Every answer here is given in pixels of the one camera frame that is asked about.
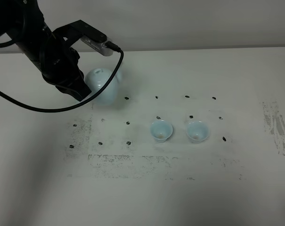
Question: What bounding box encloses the left pale blue tea cup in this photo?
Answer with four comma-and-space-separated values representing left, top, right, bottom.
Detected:
150, 120, 173, 143

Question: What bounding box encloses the pale blue tea cup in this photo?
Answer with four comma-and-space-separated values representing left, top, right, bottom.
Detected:
150, 120, 173, 143
186, 121, 210, 144

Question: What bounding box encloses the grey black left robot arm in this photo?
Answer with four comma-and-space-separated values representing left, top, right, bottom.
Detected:
0, 0, 91, 101

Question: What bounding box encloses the right pale blue tea cup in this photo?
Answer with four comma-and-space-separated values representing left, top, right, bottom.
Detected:
186, 121, 210, 144

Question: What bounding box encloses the black left camera cable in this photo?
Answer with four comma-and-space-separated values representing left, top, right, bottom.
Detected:
0, 41, 124, 113

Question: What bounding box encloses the pale blue porcelain teapot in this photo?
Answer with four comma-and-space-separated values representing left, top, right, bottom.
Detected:
84, 68, 122, 106

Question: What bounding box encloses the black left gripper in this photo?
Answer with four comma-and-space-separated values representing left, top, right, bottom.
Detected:
40, 42, 92, 102

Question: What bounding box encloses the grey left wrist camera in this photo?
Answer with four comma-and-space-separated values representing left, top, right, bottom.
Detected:
80, 36, 113, 57

